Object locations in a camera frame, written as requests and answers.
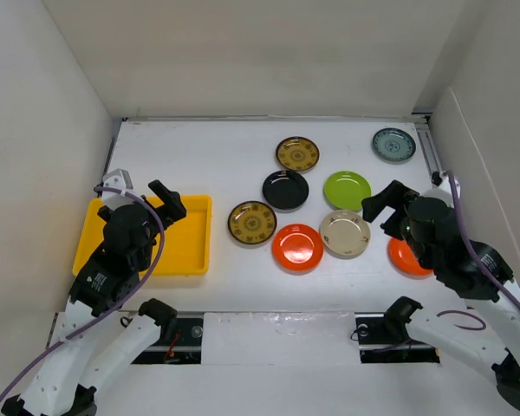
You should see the orange plate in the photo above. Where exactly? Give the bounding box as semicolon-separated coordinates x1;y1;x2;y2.
387;238;433;278
272;224;324;273

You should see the blue white porcelain plate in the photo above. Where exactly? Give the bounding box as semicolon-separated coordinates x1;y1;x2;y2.
372;127;417;164

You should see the cream floral plate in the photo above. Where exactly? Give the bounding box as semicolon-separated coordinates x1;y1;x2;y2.
319;210;371;258

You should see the green plate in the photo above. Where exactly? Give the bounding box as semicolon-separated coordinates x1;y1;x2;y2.
323;171;372;211

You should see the yellow patterned plate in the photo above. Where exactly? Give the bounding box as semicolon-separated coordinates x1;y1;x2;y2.
276;136;320;172
227;200;277;245

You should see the black glossy plate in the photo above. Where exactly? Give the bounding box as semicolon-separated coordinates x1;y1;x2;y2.
262;170;309;211

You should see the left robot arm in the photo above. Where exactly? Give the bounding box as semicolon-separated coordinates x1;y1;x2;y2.
0;179;186;415

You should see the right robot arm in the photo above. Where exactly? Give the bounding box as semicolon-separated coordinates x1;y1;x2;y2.
361;178;520;412

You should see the yellow plastic bin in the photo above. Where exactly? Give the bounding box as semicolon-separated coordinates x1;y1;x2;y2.
72;195;211;276

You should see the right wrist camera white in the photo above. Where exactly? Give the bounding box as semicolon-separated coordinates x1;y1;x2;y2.
421;171;454;207

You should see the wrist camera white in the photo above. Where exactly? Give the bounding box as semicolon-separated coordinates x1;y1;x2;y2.
421;171;454;207
101;168;133;210

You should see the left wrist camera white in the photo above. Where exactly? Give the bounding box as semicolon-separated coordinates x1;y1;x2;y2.
101;168;133;210

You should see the aluminium rail right side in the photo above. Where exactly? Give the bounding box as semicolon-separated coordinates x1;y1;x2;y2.
412;113;441;175

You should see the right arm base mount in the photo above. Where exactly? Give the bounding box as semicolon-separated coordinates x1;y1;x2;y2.
350;313;440;364

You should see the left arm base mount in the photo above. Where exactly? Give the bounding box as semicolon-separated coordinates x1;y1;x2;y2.
133;313;204;365

